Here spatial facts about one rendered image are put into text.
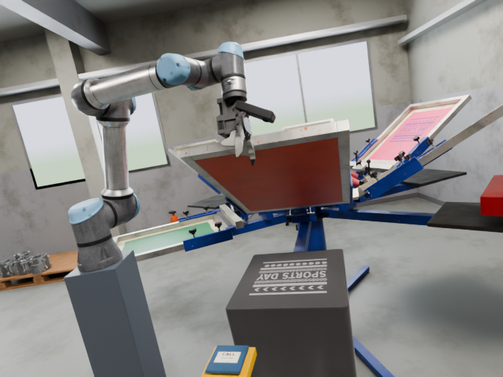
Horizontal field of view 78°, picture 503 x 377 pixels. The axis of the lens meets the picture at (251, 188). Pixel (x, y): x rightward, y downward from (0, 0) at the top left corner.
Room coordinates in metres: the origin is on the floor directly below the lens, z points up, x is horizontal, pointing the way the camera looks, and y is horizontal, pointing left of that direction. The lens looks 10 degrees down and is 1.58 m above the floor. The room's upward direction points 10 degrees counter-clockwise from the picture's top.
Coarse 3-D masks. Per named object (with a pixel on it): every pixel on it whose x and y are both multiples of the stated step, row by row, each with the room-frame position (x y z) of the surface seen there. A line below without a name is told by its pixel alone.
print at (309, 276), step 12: (264, 264) 1.38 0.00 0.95; (276, 264) 1.35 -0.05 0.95; (288, 264) 1.33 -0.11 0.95; (300, 264) 1.31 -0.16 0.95; (312, 264) 1.29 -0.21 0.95; (324, 264) 1.27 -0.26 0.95; (264, 276) 1.26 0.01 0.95; (276, 276) 1.24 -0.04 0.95; (288, 276) 1.22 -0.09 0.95; (300, 276) 1.20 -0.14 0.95; (312, 276) 1.18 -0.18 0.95; (324, 276) 1.16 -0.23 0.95; (252, 288) 1.17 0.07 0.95; (264, 288) 1.15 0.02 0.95; (276, 288) 1.14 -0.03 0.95; (288, 288) 1.12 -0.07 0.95; (300, 288) 1.10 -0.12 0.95; (312, 288) 1.09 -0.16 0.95; (324, 288) 1.07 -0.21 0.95
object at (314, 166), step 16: (304, 144) 1.03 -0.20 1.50; (320, 144) 1.03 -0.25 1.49; (336, 144) 1.04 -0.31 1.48; (272, 160) 1.14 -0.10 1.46; (288, 160) 1.14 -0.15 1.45; (304, 160) 1.14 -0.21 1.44; (320, 160) 1.14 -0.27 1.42; (336, 160) 1.14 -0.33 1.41; (288, 176) 1.27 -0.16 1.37; (304, 176) 1.27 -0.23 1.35; (320, 176) 1.27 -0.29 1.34; (336, 176) 1.27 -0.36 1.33; (288, 192) 1.44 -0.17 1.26; (304, 192) 1.44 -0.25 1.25; (320, 192) 1.45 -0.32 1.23; (336, 192) 1.45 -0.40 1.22
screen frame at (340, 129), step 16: (304, 128) 1.01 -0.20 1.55; (320, 128) 0.99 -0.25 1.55; (336, 128) 0.97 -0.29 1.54; (208, 144) 1.10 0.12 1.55; (256, 144) 1.04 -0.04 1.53; (272, 144) 1.03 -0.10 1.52; (288, 144) 1.03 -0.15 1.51; (192, 160) 1.13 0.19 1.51; (208, 176) 1.26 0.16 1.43; (224, 192) 1.43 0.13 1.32; (240, 208) 1.66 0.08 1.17; (288, 208) 1.67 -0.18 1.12
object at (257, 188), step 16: (208, 160) 1.13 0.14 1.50; (224, 160) 1.13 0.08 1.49; (240, 160) 1.13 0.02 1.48; (256, 160) 1.13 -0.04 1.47; (224, 176) 1.26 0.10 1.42; (240, 176) 1.26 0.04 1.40; (256, 176) 1.26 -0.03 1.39; (272, 176) 1.27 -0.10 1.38; (240, 192) 1.43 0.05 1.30; (256, 192) 1.44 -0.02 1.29; (272, 192) 1.44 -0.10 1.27; (256, 208) 1.66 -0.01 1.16; (272, 208) 1.66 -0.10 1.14
